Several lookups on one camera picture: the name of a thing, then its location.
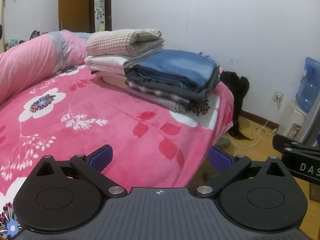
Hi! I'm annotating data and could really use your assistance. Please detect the light blue denim jeans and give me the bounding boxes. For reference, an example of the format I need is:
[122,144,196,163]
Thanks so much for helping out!
[125,49,218,92]

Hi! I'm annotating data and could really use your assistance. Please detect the white water dispenser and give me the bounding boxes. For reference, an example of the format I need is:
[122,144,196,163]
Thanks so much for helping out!
[284,100,319,146]

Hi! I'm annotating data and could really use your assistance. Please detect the pink floral bed blanket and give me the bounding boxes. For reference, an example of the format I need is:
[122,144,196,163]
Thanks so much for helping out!
[1,66,233,239]

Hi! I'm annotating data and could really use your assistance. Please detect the blue water bottle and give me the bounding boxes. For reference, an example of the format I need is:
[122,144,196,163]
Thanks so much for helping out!
[296,57,319,113]

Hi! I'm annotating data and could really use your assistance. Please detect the black hanging garment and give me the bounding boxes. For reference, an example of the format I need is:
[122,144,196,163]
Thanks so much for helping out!
[220,71,251,140]

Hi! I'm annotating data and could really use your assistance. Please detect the peach folded garment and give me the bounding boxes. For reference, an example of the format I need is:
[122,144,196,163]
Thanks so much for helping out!
[95,72,129,90]

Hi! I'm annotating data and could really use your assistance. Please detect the plaid folded garment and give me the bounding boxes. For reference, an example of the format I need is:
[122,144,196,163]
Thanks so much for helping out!
[125,79,210,116]

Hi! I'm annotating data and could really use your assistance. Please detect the dark grey folded garment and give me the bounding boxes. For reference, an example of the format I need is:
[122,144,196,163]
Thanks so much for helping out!
[125,67,220,103]

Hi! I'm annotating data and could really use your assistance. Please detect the white pink folded garment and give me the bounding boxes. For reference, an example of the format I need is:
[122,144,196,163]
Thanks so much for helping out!
[84,47,162,75]

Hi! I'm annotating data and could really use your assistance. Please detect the pink grey rolled duvet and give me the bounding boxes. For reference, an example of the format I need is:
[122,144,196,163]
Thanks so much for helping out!
[1,30,92,103]

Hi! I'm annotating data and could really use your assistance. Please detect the brown wooden door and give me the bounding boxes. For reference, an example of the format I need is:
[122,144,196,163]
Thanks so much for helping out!
[58,0,95,33]

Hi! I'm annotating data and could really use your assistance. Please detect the white power cable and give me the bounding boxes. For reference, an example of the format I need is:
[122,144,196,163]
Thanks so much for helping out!
[224,97,282,151]

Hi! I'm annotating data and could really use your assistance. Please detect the white wall socket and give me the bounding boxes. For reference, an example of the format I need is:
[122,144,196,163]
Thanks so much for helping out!
[272,91,284,103]

